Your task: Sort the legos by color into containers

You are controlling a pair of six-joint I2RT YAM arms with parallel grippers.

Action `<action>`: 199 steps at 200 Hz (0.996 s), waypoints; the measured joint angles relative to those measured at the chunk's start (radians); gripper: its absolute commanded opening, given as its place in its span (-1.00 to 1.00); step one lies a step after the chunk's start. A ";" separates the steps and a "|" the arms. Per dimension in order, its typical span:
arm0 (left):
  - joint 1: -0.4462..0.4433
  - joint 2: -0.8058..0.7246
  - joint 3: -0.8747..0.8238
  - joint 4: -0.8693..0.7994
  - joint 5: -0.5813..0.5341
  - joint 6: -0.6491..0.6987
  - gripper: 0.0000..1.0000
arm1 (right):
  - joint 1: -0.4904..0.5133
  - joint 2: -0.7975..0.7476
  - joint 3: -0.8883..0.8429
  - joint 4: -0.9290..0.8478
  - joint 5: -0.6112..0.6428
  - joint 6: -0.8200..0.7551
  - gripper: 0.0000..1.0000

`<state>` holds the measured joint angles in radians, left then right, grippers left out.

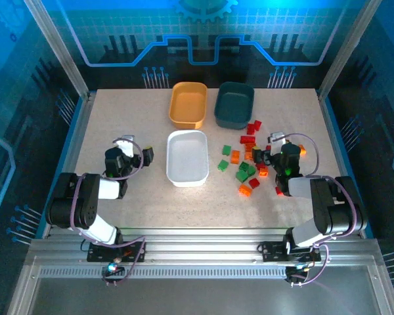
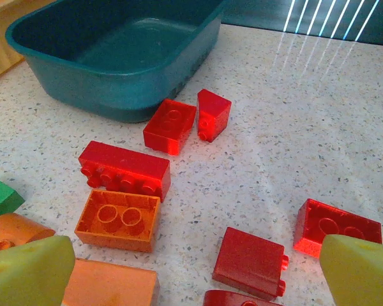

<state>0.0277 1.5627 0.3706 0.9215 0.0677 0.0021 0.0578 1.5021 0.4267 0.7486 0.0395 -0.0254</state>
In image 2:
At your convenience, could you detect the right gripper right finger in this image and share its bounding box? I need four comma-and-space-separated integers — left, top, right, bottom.
319, 234, 383, 306

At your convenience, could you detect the red sloped lego brick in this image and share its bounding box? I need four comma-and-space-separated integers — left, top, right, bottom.
196, 89, 233, 143

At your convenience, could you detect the teal plastic container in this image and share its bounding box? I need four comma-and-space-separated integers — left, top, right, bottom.
5, 0, 228, 124

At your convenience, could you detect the green lego brick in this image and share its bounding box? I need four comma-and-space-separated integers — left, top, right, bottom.
0, 173, 26, 224

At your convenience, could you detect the long red lego brick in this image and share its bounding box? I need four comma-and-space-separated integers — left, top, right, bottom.
78, 140, 172, 203

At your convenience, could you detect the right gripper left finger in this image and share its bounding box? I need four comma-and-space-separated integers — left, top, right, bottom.
0, 235, 76, 306

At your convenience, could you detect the red curved lego brick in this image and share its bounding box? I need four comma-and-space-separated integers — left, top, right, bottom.
203, 289, 285, 306

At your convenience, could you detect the orange curved lego brick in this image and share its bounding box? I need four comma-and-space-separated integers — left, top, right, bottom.
0, 212, 57, 256

